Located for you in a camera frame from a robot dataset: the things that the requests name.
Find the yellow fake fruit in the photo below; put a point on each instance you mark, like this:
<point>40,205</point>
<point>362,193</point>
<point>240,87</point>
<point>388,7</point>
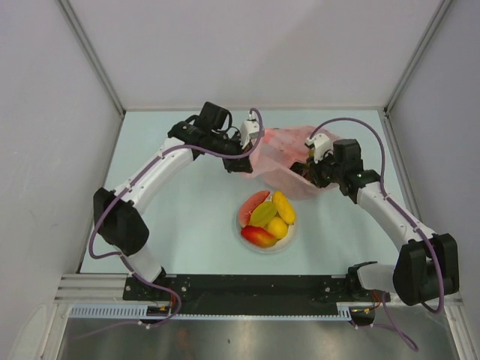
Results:
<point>284,208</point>

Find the pink plastic bag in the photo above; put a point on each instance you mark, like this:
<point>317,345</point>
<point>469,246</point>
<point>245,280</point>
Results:
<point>280,161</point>

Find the white cable duct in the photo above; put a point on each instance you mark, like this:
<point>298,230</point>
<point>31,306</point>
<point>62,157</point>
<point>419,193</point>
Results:
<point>120,311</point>

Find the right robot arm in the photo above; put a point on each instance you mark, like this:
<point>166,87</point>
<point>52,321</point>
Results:
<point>427,264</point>

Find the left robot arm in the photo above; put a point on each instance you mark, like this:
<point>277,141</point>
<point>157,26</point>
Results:
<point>118,213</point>

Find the fake watermelon slice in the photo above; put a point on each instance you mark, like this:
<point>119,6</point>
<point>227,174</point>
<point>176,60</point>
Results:
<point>247,208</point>

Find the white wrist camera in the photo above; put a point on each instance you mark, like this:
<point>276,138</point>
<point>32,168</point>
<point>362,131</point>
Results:
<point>249,131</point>
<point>318,145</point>

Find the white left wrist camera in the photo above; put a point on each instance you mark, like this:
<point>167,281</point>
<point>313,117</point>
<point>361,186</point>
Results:
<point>249,131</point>

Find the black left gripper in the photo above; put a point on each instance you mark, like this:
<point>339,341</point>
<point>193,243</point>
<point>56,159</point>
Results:
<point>239,164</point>

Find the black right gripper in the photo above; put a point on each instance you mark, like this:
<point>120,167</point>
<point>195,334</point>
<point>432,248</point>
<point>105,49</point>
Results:
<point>313,170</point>

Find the red fake mango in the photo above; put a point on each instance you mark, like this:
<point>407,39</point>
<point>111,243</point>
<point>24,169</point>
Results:
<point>258,236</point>

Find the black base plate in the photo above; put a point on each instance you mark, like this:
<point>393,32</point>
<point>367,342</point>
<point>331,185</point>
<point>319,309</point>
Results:
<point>265,295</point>

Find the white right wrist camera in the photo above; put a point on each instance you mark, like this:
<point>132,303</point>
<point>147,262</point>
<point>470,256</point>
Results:
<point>318,145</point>

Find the aluminium frame rail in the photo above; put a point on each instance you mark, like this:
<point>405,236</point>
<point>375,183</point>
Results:
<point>90,53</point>

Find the white paper plate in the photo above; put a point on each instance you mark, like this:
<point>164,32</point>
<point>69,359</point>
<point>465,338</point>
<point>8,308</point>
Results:
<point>280,245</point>

